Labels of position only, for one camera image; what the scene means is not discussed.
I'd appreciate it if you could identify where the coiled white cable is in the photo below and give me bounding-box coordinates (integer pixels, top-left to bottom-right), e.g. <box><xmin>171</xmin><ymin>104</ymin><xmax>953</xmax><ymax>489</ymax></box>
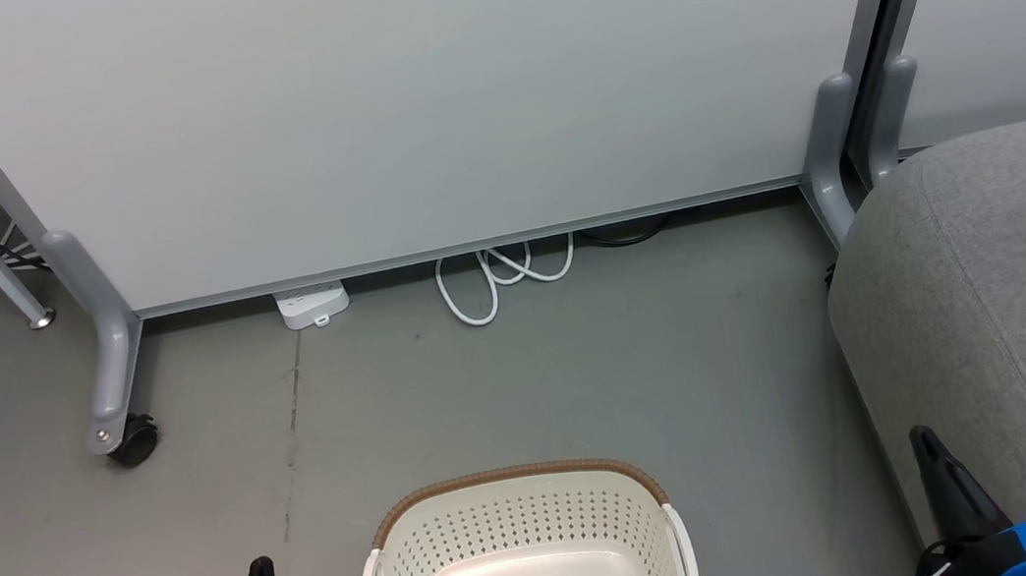
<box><xmin>431</xmin><ymin>231</ymin><xmax>586</xmax><ymax>332</ymax></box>

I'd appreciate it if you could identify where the black caster wheel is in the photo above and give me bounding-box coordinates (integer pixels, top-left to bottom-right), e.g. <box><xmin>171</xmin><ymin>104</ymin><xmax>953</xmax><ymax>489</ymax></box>
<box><xmin>101</xmin><ymin>410</ymin><xmax>164</xmax><ymax>472</ymax></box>

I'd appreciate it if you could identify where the grey fabric sofa seat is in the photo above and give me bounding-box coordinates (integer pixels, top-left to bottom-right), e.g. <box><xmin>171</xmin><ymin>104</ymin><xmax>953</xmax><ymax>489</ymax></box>
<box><xmin>806</xmin><ymin>118</ymin><xmax>1026</xmax><ymax>576</ymax></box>

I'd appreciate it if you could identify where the black cable under partition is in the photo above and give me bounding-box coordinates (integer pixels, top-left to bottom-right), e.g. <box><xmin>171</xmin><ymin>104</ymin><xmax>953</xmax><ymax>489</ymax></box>
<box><xmin>573</xmin><ymin>211</ymin><xmax>678</xmax><ymax>254</ymax></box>

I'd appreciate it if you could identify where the grey partition foot with caster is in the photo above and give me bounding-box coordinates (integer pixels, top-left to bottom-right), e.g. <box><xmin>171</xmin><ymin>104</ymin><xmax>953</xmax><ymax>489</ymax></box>
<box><xmin>36</xmin><ymin>219</ymin><xmax>161</xmax><ymax>460</ymax></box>

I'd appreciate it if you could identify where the white power strip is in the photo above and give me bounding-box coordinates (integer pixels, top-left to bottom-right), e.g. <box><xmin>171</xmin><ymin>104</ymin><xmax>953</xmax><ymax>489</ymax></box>
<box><xmin>271</xmin><ymin>279</ymin><xmax>354</xmax><ymax>335</ymax></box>

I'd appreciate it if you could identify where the large white partition panel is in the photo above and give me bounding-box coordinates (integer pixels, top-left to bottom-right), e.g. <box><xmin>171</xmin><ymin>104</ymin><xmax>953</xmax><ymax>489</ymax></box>
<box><xmin>0</xmin><ymin>0</ymin><xmax>952</xmax><ymax>339</ymax></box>

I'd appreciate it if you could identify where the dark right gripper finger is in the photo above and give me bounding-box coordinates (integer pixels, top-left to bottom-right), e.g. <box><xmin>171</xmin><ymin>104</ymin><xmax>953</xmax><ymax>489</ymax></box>
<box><xmin>906</xmin><ymin>415</ymin><xmax>1015</xmax><ymax>556</ymax></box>

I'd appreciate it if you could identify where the cream perforated laundry basket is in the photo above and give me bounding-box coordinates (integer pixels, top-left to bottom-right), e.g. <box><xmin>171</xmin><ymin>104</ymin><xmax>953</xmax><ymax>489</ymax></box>
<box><xmin>343</xmin><ymin>443</ymin><xmax>702</xmax><ymax>576</ymax></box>

